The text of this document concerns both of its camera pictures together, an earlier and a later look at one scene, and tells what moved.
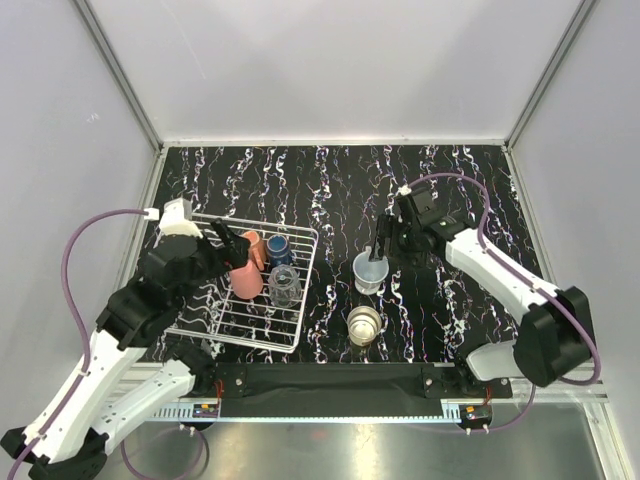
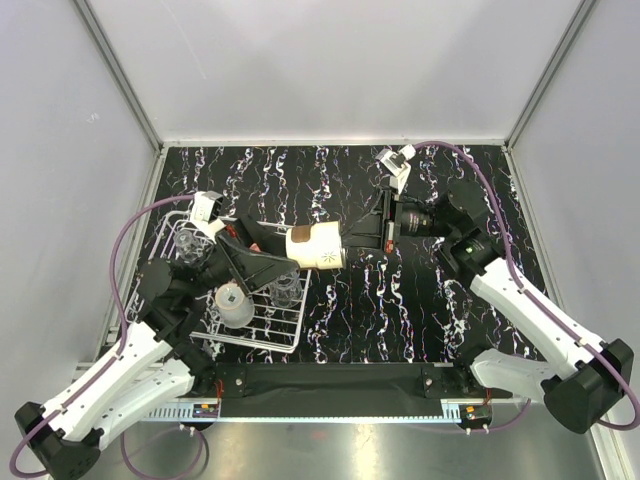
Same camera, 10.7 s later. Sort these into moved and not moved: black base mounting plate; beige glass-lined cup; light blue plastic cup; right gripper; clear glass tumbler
Moved: light blue plastic cup; right gripper; beige glass-lined cup
Not moved: clear glass tumbler; black base mounting plate
